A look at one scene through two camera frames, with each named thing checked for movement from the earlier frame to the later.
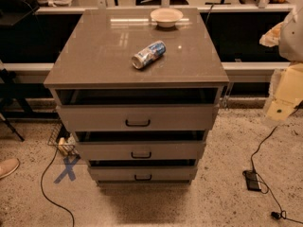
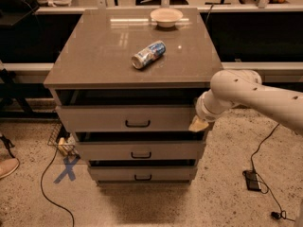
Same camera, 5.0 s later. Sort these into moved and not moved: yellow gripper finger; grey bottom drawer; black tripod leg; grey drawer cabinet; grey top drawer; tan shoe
Moved: yellow gripper finger; black tripod leg
Not moved: grey bottom drawer; grey drawer cabinet; grey top drawer; tan shoe
